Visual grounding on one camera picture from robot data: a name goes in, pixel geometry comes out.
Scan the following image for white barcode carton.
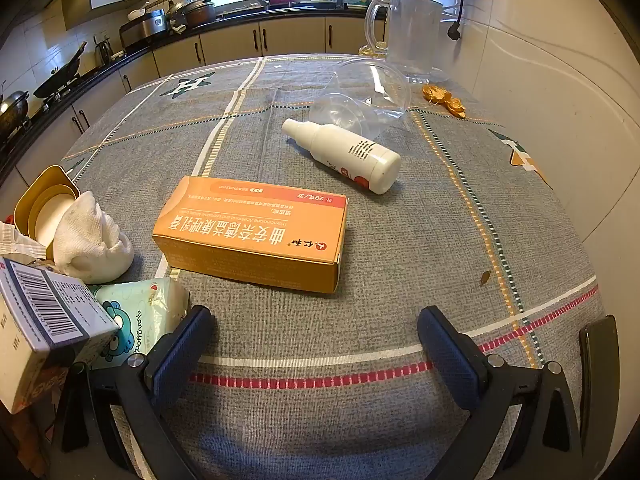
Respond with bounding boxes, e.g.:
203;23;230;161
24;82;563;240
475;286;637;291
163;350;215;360
0;255;121;413

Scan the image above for clear plastic packaging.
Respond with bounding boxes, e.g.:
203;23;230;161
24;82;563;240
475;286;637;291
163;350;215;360
309;57;413;141

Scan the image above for beige kitchen cabinets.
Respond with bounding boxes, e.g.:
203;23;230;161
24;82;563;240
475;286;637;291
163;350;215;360
0;15;391;196

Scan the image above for steel rice cooker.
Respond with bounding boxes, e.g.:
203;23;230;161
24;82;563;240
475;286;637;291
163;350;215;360
119;9;168;48

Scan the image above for dark cooking pot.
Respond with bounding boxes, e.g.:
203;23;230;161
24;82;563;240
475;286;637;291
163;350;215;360
182;0;217;28

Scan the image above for clear plastic pitcher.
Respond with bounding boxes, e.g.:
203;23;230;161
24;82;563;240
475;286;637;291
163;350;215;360
364;0;446;85

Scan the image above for black wok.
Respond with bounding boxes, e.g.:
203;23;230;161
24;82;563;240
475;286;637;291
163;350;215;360
32;42;88;98

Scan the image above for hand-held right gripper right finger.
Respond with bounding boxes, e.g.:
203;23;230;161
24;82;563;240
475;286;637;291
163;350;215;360
417;305;586;480

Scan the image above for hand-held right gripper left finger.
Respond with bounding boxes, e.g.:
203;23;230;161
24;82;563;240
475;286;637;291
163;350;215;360
50;305;216;480

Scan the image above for black kitchen countertop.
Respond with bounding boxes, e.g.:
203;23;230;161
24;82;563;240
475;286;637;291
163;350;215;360
0;7;391;161

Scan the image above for green bear tissue packet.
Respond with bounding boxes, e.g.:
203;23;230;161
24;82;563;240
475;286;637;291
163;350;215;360
90;277;191;361

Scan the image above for orange peel scraps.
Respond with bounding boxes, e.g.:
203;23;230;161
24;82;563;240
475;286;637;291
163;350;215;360
421;84;468;118

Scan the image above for orange cardboard box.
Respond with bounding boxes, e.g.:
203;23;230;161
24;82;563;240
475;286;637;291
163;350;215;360
151;176;349;295
12;164;82;261

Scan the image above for lidded steel wok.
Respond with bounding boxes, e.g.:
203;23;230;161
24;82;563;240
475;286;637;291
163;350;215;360
0;91;31;133

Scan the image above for white spray bottle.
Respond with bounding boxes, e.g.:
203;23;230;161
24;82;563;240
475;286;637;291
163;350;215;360
281;118;402;195

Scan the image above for black power cable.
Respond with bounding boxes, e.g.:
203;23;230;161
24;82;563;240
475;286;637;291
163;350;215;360
446;0;473;41

